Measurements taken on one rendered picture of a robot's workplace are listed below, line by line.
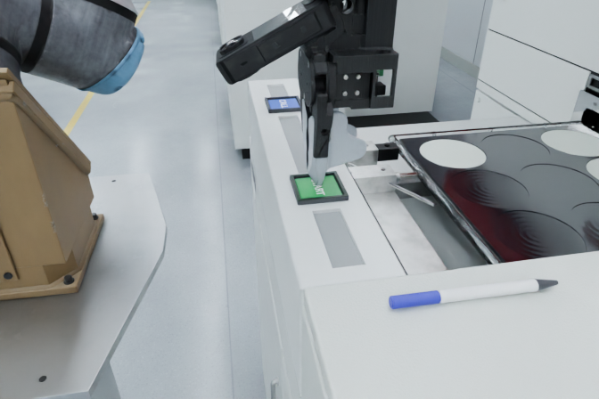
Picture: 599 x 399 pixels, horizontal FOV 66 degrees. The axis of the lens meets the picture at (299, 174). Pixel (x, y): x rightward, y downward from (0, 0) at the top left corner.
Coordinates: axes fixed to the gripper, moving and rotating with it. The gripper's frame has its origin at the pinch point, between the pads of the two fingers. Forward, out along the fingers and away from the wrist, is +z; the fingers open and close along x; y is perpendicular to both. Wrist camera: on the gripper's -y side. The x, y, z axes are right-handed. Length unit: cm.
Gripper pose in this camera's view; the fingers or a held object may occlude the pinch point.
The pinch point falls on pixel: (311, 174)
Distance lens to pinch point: 50.2
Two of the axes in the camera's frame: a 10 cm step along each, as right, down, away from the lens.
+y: 9.8, -0.9, 1.5
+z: 0.0, 8.7, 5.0
